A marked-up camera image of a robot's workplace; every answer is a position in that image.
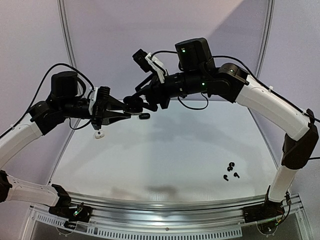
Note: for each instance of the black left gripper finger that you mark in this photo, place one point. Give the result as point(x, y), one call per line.
point(111, 117)
point(113, 104)

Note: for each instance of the black glossy charging case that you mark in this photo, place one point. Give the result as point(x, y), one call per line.
point(132, 112)

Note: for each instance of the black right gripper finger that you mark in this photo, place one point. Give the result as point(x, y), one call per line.
point(135, 102)
point(143, 83)

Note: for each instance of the aluminium front rail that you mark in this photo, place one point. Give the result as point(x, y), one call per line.
point(113, 219)

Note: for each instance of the black oval charging case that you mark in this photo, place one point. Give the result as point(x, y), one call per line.
point(144, 116)

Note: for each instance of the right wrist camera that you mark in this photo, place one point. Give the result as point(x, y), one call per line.
point(149, 63)

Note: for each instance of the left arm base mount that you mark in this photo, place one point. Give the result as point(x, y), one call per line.
point(73, 212)

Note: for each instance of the white earbud charging case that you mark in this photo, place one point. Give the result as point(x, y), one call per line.
point(99, 134)

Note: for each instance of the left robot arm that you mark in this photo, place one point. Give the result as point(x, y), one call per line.
point(62, 103)

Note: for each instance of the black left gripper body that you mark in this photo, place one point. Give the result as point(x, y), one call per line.
point(97, 117)

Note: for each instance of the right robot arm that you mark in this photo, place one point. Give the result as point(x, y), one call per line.
point(235, 83)

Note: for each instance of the aluminium frame post left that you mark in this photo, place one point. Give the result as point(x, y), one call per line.
point(66, 32)

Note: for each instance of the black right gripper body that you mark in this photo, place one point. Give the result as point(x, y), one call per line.
point(153, 95)

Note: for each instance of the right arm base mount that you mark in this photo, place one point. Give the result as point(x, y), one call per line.
point(266, 210)

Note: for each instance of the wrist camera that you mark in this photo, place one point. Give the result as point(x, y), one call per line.
point(149, 63)
point(98, 97)

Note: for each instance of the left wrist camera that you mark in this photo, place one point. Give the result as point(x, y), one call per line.
point(98, 97)

